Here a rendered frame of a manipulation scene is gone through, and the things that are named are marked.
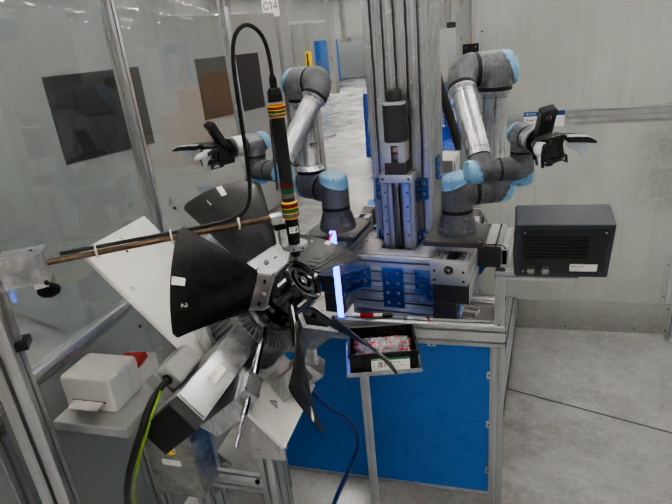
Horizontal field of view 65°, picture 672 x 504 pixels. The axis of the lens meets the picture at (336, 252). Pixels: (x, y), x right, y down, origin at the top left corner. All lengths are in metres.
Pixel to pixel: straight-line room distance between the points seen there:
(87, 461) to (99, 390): 0.36
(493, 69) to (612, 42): 1.21
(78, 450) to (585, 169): 2.65
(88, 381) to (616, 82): 2.66
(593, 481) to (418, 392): 0.90
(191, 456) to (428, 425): 0.91
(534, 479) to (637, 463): 0.45
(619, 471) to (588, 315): 1.11
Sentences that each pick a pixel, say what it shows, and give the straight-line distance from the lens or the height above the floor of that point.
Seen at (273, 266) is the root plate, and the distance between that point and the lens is 1.36.
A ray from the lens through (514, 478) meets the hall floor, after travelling 2.52.
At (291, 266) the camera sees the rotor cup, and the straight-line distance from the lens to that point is 1.32.
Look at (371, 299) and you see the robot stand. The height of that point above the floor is 0.74.
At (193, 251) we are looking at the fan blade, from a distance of 1.15.
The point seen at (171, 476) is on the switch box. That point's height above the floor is 0.69.
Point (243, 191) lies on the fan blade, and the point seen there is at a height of 1.41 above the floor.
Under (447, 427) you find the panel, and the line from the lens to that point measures 2.07.
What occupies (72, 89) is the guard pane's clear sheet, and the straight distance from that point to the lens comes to 1.84.
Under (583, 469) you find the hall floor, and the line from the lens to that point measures 2.61.
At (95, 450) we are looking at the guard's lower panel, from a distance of 1.95.
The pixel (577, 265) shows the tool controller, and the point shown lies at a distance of 1.70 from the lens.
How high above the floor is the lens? 1.77
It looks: 22 degrees down
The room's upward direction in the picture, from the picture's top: 6 degrees counter-clockwise
